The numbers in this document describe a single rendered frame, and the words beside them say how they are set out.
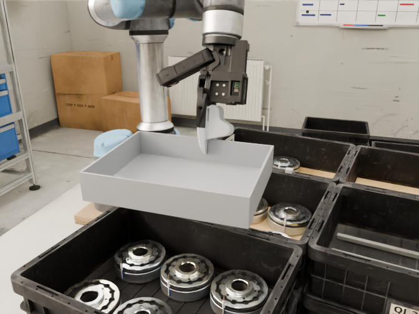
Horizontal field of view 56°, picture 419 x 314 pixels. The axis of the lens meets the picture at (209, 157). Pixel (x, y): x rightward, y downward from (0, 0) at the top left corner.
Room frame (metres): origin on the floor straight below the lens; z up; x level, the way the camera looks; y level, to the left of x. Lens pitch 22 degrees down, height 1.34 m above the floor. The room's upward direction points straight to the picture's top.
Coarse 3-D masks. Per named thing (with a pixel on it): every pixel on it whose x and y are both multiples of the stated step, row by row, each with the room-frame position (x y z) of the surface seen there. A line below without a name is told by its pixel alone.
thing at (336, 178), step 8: (240, 128) 1.28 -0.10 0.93; (248, 128) 1.28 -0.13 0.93; (224, 136) 1.20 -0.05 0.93; (288, 136) 1.21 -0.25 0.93; (296, 136) 1.19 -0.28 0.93; (304, 136) 1.19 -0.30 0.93; (336, 144) 1.14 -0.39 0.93; (344, 144) 1.13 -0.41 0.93; (352, 144) 1.12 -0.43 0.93; (352, 152) 1.06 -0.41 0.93; (344, 160) 0.99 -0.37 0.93; (272, 168) 0.94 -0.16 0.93; (344, 168) 0.94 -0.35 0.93; (312, 176) 0.89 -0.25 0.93; (320, 176) 0.89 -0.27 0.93; (336, 176) 0.89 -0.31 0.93; (336, 184) 0.87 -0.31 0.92
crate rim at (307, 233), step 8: (288, 176) 0.90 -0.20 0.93; (296, 176) 0.89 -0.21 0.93; (304, 176) 0.89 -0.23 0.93; (328, 184) 0.85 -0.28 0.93; (328, 192) 0.81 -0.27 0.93; (328, 200) 0.77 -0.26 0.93; (320, 208) 0.73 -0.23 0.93; (312, 216) 0.70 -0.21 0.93; (320, 216) 0.70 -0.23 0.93; (312, 224) 0.67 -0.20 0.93; (256, 232) 0.64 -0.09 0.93; (264, 232) 0.64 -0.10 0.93; (304, 232) 0.64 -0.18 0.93; (312, 232) 0.64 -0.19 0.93; (288, 240) 0.61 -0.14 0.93; (296, 240) 0.61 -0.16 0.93; (304, 240) 0.61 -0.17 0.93; (304, 248) 0.60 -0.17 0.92
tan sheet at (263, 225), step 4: (268, 208) 0.91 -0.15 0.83; (264, 220) 0.85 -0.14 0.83; (252, 224) 0.83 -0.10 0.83; (256, 224) 0.83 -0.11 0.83; (260, 224) 0.83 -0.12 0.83; (264, 224) 0.83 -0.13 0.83; (256, 228) 0.81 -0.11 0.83; (260, 228) 0.81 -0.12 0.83; (264, 228) 0.81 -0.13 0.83; (268, 228) 0.81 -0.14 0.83; (292, 236) 0.78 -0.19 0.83; (296, 236) 0.78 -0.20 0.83; (300, 236) 0.78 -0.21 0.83
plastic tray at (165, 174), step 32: (96, 160) 0.60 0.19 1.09; (128, 160) 0.70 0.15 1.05; (160, 160) 0.71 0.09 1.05; (192, 160) 0.71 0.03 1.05; (224, 160) 0.69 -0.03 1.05; (256, 160) 0.67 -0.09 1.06; (96, 192) 0.55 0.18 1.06; (128, 192) 0.53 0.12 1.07; (160, 192) 0.52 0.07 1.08; (192, 192) 0.50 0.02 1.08; (224, 192) 0.58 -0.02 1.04; (256, 192) 0.52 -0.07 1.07; (224, 224) 0.49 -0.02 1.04
